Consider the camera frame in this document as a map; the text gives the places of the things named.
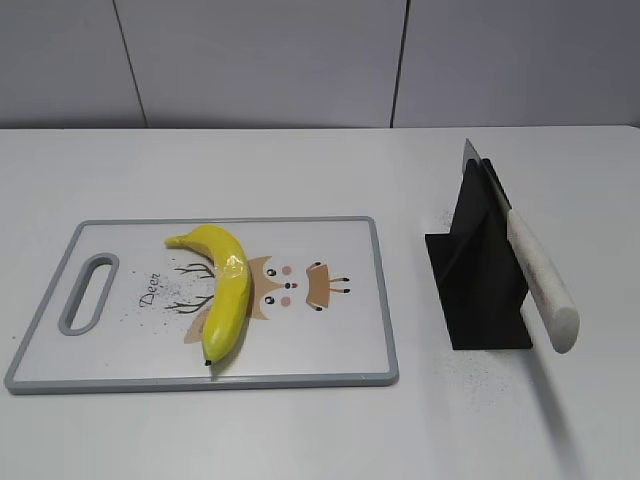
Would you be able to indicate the yellow plastic banana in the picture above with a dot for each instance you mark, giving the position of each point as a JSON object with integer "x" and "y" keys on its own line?
{"x": 226, "y": 318}

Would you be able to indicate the white-handled kitchen knife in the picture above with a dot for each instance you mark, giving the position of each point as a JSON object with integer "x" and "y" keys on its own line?
{"x": 552, "y": 299}

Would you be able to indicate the black knife stand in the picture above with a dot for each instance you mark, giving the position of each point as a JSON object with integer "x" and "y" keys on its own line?
{"x": 480, "y": 284}

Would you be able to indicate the white grey-rimmed cutting board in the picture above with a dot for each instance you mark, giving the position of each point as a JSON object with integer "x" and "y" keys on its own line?
{"x": 124, "y": 313}

